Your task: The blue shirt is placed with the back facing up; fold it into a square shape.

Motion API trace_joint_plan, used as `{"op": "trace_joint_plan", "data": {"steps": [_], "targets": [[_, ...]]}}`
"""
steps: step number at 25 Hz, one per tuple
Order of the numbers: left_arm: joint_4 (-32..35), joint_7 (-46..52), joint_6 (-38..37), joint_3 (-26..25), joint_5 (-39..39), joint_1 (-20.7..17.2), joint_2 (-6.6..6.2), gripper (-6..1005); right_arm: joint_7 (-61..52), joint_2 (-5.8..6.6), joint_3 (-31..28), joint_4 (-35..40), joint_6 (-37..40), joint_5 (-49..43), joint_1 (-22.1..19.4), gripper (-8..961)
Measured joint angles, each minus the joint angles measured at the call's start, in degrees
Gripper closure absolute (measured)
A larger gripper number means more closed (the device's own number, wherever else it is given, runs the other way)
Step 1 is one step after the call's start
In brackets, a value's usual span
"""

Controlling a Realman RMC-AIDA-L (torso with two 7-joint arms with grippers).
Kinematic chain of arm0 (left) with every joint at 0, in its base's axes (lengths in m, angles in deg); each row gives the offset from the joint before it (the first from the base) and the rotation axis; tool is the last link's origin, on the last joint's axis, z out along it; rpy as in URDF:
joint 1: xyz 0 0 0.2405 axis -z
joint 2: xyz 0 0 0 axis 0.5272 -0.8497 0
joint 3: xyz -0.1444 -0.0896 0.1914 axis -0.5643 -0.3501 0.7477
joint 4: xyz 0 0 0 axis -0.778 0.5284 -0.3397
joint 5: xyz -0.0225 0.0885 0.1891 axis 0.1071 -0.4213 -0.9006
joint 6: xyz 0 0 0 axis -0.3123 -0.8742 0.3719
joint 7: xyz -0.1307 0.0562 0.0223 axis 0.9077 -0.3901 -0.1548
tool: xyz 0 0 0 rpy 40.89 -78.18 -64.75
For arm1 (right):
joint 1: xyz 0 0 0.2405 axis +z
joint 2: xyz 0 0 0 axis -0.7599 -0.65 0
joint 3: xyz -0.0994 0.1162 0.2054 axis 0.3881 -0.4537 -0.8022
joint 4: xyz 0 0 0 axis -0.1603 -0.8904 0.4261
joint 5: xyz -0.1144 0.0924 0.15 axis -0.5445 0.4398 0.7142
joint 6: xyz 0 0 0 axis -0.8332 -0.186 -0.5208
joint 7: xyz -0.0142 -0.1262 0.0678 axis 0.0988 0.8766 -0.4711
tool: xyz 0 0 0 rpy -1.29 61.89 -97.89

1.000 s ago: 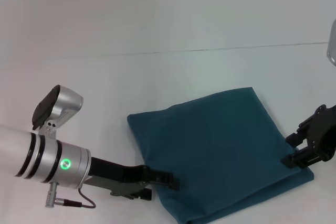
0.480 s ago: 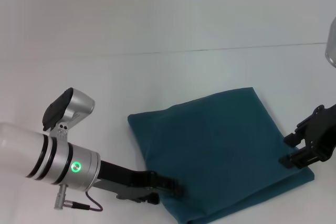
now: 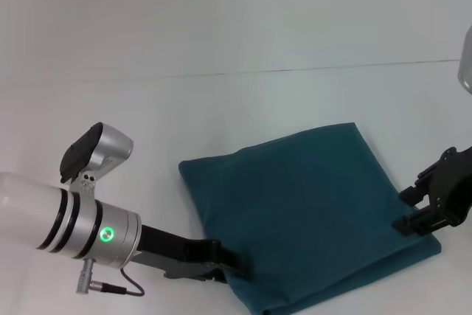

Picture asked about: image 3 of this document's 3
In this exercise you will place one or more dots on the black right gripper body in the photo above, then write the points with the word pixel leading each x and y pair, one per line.
pixel 451 186

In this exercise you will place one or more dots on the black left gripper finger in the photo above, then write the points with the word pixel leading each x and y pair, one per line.
pixel 236 261

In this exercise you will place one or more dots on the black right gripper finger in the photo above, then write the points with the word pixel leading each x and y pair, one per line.
pixel 416 224
pixel 414 191

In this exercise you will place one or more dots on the teal blue t-shirt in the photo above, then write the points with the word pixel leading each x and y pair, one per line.
pixel 302 211

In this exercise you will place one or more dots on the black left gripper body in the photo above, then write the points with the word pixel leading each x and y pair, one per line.
pixel 173 252

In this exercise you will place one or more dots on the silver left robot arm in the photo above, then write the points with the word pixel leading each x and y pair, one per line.
pixel 66 219

